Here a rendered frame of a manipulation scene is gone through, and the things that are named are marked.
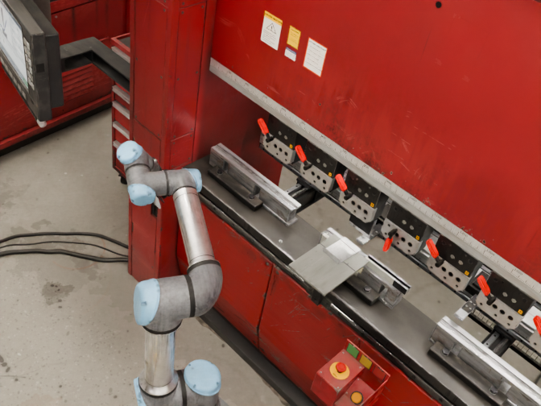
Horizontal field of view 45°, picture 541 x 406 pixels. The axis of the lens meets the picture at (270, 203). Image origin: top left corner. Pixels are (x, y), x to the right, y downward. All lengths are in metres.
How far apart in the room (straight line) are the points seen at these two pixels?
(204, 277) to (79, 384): 1.58
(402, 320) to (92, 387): 1.49
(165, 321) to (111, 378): 1.51
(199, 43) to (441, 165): 1.07
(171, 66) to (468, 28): 1.15
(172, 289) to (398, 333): 1.04
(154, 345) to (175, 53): 1.16
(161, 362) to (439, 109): 1.10
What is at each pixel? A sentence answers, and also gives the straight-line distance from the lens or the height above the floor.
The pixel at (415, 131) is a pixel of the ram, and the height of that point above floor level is 1.62.
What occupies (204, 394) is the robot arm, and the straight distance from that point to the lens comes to 2.06.
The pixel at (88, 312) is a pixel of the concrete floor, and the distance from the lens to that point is 3.47.
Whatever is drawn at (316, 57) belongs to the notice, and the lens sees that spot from 2.25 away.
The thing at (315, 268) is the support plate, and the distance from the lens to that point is 2.41.
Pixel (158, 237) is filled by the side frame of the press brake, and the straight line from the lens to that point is 3.14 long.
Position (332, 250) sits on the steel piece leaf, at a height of 1.00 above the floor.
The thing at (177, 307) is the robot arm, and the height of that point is 1.39.
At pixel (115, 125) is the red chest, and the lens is 3.79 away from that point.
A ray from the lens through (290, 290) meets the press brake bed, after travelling 2.70.
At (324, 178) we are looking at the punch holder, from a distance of 2.42.
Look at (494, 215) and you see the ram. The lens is 2.06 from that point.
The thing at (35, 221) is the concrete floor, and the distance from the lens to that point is 3.92.
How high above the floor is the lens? 2.75
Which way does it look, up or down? 42 degrees down
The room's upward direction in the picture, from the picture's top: 12 degrees clockwise
